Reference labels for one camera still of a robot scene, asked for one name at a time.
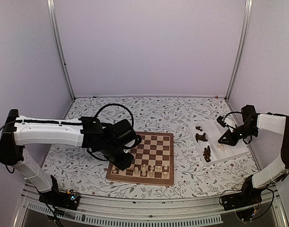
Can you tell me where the left aluminium frame post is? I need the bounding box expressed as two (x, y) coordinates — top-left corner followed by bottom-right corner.
(47, 0), (76, 101)

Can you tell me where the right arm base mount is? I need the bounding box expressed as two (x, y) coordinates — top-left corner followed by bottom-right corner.
(219, 189), (262, 222)

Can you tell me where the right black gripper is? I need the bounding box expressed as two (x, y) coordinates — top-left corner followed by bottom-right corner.
(219, 124), (258, 147)

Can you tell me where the pile of dark chess pieces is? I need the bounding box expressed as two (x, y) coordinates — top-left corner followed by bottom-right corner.
(194, 126), (215, 166)

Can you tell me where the floral patterned table mat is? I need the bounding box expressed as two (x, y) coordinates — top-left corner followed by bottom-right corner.
(43, 97), (258, 199)

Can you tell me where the light king piece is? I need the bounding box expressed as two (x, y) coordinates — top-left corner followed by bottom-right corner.
(141, 168), (147, 177)

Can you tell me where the front aluminium rail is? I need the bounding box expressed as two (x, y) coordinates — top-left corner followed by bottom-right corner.
(13, 184), (289, 227)

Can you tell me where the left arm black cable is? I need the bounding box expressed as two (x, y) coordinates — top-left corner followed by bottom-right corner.
(94, 103), (135, 126)

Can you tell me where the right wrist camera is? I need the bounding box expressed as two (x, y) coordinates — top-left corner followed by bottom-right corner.
(217, 116), (234, 129)

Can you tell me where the light bishop piece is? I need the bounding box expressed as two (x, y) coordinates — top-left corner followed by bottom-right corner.
(148, 170), (154, 178)

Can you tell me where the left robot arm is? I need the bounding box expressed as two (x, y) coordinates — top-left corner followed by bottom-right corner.
(0, 109), (141, 205)

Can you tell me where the light queen piece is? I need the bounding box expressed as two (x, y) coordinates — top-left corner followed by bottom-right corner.
(134, 167), (139, 175)

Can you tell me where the right aluminium frame post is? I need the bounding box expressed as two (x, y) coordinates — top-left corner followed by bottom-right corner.
(225, 0), (253, 102)

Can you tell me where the white plastic tray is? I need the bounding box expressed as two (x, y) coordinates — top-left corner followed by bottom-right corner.
(188, 120), (250, 165)

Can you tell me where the light piece among dark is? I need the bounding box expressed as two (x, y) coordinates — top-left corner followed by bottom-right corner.
(162, 172), (168, 179)

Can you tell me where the wooden chess board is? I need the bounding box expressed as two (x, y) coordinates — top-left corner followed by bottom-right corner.
(106, 132), (174, 186)

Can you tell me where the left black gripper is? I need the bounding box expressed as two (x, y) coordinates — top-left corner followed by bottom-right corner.
(101, 142), (135, 172)

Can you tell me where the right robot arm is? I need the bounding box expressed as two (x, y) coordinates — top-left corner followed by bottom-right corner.
(217, 105), (289, 206)

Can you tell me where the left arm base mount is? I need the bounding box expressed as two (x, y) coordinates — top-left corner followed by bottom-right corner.
(38, 190), (80, 210)

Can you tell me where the aluminium frame post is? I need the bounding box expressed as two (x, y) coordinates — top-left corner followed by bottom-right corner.
(225, 0), (253, 102)
(47, 0), (76, 101)

